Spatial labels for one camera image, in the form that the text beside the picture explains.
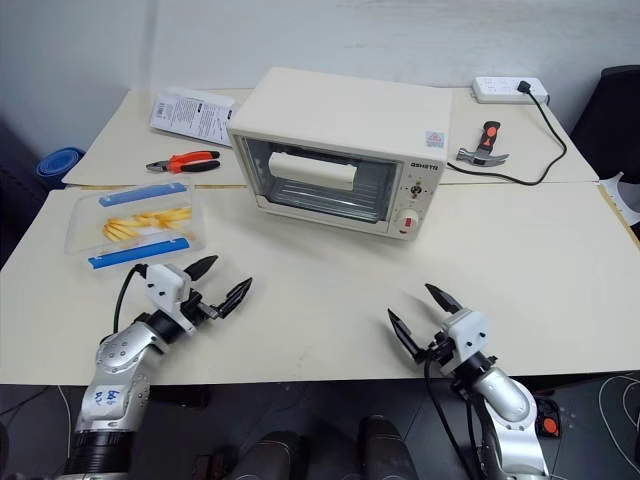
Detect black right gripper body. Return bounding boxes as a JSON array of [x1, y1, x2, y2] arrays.
[[425, 328, 457, 375]]

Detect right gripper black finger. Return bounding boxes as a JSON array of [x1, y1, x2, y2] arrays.
[[424, 283, 464, 316], [387, 308, 427, 365]]

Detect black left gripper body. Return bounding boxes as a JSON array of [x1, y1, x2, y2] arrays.
[[180, 289, 224, 327]]

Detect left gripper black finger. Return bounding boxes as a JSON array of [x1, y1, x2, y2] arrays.
[[215, 277, 254, 319], [183, 254, 220, 283]]

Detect clear container with fries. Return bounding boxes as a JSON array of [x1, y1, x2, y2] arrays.
[[64, 181, 209, 272]]

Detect cream toaster oven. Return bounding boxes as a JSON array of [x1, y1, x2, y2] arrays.
[[227, 66, 455, 243]]

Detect long blue container clip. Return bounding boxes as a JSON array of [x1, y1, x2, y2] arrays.
[[86, 235, 194, 271]]

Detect yellow french fries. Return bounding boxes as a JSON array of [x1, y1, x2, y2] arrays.
[[102, 205, 197, 243]]

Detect short blue container clip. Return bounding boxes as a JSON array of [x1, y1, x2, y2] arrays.
[[97, 183, 189, 208]]

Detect dark rounded shape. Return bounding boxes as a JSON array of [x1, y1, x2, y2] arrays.
[[238, 431, 310, 480], [356, 414, 427, 480]]

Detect black box with orange button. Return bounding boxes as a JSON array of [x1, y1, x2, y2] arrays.
[[534, 398, 565, 440]]

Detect printed white package card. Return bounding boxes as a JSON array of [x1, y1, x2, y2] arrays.
[[150, 86, 238, 149]]

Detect claw hammer with orange grip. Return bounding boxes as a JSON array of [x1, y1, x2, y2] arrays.
[[456, 120, 512, 168]]

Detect blue bowl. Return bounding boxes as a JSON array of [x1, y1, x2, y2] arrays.
[[35, 146, 87, 191]]

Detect white power strip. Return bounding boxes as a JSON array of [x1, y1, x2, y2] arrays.
[[470, 75, 552, 106]]

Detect black chair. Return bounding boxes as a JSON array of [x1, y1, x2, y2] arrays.
[[569, 64, 640, 184]]

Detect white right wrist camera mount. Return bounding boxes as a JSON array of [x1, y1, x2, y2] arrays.
[[439, 308, 494, 374]]

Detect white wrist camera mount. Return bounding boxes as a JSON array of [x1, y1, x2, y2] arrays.
[[145, 263, 198, 335], [439, 308, 494, 374]]

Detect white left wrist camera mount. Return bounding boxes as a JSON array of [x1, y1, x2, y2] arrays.
[[145, 263, 198, 335]]

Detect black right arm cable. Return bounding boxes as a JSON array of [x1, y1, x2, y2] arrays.
[[423, 348, 482, 480]]

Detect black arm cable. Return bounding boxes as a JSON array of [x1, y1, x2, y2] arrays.
[[113, 264, 151, 335], [423, 348, 482, 480]]

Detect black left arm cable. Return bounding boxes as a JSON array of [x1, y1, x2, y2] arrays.
[[113, 264, 151, 335]]

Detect orange handled pliers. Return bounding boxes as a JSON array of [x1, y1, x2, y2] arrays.
[[145, 149, 222, 176]]

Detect white floor cable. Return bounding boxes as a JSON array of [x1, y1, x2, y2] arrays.
[[596, 371, 640, 480]]

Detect black power plug and cord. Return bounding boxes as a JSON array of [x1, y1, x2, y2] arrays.
[[445, 79, 569, 188]]

